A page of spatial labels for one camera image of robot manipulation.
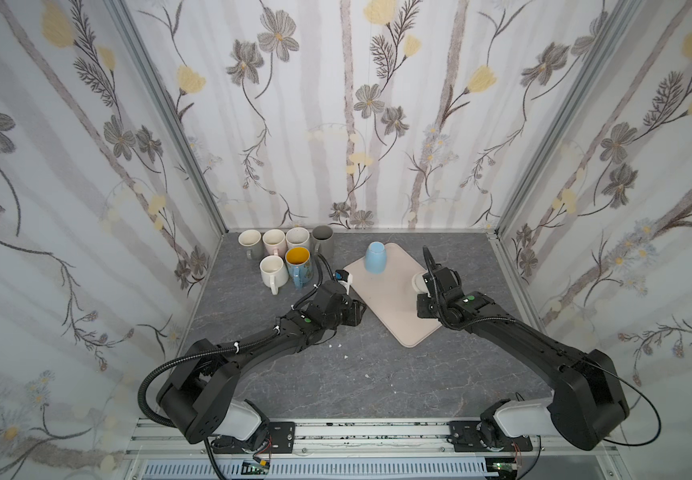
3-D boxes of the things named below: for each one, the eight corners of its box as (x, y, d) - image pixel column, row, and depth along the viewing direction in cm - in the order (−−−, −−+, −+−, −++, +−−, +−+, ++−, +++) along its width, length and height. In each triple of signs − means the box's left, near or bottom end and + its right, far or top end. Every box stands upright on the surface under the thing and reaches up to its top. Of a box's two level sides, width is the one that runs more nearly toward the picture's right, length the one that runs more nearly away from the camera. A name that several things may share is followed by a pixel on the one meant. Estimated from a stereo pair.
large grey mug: (312, 261, 110) (309, 246, 104) (314, 240, 117) (312, 225, 111) (334, 261, 110) (333, 246, 104) (335, 240, 117) (334, 225, 111)
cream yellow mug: (287, 255, 112) (283, 244, 107) (290, 238, 118) (287, 226, 112) (309, 255, 112) (307, 244, 107) (311, 238, 118) (310, 226, 113)
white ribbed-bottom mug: (275, 297, 103) (270, 283, 96) (260, 278, 108) (254, 263, 102) (296, 284, 107) (292, 269, 100) (280, 266, 112) (276, 251, 105)
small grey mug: (253, 266, 110) (246, 251, 103) (242, 249, 115) (235, 234, 109) (271, 257, 113) (266, 241, 106) (260, 241, 118) (254, 225, 111)
